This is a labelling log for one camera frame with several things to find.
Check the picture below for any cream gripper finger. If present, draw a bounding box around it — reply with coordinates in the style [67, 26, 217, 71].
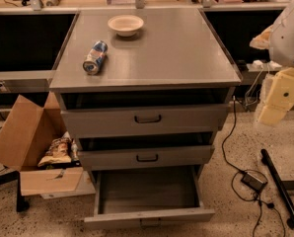
[257, 106, 287, 126]
[250, 26, 272, 49]

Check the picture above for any grey bottom drawer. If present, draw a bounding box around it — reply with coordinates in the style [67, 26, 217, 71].
[84, 166, 215, 229]

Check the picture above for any grey drawer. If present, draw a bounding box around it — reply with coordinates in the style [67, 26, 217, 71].
[60, 88, 230, 138]
[79, 131, 214, 171]
[84, 166, 215, 229]

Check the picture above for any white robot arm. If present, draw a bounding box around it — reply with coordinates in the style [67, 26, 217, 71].
[250, 0, 294, 126]

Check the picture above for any grey drawer cabinet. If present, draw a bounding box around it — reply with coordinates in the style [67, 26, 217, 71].
[48, 7, 243, 140]

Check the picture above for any grey middle drawer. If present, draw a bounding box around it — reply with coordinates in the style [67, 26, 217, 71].
[79, 131, 214, 171]

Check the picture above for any grey top drawer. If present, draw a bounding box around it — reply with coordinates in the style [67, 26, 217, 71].
[60, 88, 230, 138]

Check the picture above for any white power strip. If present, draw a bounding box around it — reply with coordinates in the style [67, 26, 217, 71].
[252, 60, 281, 70]

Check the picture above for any black power adapter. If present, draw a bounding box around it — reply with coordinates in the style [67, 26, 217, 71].
[241, 173, 267, 193]

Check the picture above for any black floor stand bar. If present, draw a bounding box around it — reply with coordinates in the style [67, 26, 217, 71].
[260, 149, 294, 229]

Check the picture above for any white bowl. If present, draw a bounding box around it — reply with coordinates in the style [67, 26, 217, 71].
[108, 15, 144, 37]

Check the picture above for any blue and white can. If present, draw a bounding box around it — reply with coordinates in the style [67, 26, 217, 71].
[83, 40, 108, 75]

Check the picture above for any snack chip bag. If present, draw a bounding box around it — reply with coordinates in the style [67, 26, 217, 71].
[37, 138, 71, 167]

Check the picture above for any open cardboard box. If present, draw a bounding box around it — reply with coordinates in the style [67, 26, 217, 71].
[0, 93, 83, 198]

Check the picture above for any black power cable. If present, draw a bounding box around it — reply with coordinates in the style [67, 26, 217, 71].
[221, 96, 287, 237]

